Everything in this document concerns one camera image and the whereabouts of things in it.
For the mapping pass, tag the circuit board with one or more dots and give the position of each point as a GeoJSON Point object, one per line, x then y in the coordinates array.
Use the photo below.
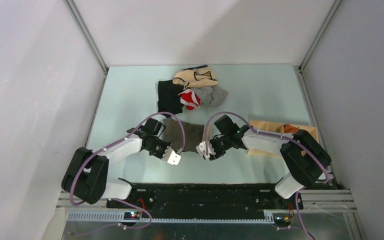
{"type": "Point", "coordinates": [282, 221]}
{"type": "Point", "coordinates": [132, 215]}

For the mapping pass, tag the right circuit board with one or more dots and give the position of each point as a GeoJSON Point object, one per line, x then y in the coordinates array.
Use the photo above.
{"type": "Point", "coordinates": [282, 221]}

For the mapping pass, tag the red white underwear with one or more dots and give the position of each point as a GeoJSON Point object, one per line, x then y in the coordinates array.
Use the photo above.
{"type": "Point", "coordinates": [189, 99]}

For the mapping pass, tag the rolled orange underwear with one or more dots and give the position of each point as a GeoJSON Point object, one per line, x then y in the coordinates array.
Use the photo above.
{"type": "Point", "coordinates": [290, 129]}

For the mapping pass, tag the aluminium frame rail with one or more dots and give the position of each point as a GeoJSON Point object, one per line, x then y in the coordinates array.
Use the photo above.
{"type": "Point", "coordinates": [313, 216]}

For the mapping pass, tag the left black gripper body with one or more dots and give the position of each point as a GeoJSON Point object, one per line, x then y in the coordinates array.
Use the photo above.
{"type": "Point", "coordinates": [157, 148]}

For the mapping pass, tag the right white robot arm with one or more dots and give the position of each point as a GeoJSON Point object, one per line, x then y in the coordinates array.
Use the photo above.
{"type": "Point", "coordinates": [305, 158]}

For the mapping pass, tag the wooden compartment box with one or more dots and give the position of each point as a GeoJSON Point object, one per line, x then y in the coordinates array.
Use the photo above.
{"type": "Point", "coordinates": [277, 127]}

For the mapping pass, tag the grey striped underwear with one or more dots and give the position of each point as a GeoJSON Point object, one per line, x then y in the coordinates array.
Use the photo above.
{"type": "Point", "coordinates": [211, 96]}

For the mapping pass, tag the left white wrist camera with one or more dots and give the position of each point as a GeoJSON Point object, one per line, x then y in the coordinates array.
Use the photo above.
{"type": "Point", "coordinates": [171, 157]}

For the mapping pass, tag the beige underwear black trim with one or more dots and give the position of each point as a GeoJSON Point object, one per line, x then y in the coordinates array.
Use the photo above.
{"type": "Point", "coordinates": [195, 77]}

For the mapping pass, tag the left circuit board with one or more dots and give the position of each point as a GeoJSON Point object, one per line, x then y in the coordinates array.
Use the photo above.
{"type": "Point", "coordinates": [132, 215]}

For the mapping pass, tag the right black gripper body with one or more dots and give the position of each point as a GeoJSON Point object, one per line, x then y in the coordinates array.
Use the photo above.
{"type": "Point", "coordinates": [220, 145]}

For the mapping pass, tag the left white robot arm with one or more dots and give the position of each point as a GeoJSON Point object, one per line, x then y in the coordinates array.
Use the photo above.
{"type": "Point", "coordinates": [87, 173]}

